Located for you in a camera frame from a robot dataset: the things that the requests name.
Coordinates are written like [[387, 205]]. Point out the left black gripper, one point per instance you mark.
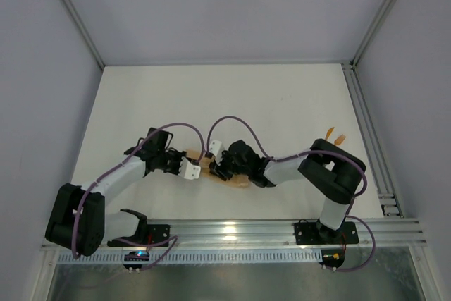
[[175, 164]]

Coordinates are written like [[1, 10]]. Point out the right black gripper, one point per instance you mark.
[[221, 168]]

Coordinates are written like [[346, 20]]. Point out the peach satin napkin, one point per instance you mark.
[[236, 181]]

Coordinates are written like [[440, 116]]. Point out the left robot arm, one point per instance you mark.
[[78, 219]]

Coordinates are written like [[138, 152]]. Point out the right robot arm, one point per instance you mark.
[[334, 172]]

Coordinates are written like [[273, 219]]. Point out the orange plastic knife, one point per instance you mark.
[[329, 133]]

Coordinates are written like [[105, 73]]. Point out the orange plastic fork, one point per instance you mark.
[[339, 140]]

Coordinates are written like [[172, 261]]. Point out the left controller board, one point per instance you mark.
[[135, 260]]

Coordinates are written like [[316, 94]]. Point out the controller board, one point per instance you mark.
[[135, 260], [332, 260]]

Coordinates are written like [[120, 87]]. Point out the right controller board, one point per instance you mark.
[[332, 260]]

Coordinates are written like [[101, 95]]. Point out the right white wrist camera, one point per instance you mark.
[[216, 149]]

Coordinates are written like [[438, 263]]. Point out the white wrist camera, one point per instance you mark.
[[189, 171], [216, 149]]

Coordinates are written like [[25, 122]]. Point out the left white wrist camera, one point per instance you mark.
[[189, 171]]

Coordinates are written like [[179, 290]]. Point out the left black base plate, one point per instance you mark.
[[158, 234]]

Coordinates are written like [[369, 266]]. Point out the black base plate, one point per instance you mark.
[[158, 234], [315, 233]]

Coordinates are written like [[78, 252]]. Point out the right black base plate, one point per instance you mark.
[[315, 233]]

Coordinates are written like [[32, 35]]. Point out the slotted grey cable duct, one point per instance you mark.
[[176, 256]]

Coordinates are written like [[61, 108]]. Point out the right aluminium side rail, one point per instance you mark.
[[385, 186]]

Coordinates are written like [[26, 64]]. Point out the aluminium front rail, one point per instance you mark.
[[280, 234]]

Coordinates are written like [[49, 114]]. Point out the left aluminium corner post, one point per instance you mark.
[[80, 26]]

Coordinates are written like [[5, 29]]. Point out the aluminium corner post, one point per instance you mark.
[[374, 27], [80, 26]]

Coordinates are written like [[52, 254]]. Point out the right aluminium corner post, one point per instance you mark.
[[374, 27]]

